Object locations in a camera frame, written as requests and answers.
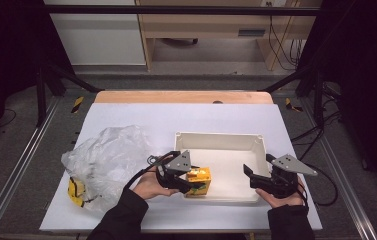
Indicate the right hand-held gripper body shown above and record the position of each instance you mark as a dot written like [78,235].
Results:
[289,165]

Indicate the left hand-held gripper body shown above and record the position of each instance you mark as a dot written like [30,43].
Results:
[177,163]

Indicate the yellow carton box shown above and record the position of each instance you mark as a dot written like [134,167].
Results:
[201,175]

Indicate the white plastic tray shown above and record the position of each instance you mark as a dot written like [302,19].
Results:
[229,166]

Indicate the clear plastic bag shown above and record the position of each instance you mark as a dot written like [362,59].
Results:
[109,156]

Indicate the person's right hand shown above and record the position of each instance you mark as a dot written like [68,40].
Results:
[282,201]

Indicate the person's left hand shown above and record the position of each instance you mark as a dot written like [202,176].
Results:
[149,186]

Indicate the white table sheet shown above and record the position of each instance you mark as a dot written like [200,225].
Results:
[182,116]

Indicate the yellow black tape piece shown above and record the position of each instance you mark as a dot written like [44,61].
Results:
[288,102]
[77,104]

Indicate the light wooden table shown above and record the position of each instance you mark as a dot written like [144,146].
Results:
[176,96]

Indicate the black metal stand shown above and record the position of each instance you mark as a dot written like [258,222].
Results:
[41,96]
[316,93]

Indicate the yellow packet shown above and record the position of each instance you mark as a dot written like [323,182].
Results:
[75,193]

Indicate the light wooden desk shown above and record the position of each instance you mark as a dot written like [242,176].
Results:
[202,28]

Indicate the dark rectangular desk panel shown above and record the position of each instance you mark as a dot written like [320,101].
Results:
[251,32]

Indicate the white cabinet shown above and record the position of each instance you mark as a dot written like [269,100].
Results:
[99,40]

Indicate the aluminium floor rail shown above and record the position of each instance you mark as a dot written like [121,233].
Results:
[353,200]
[21,166]

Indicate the black horizontal frame bar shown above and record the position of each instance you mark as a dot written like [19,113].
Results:
[176,10]

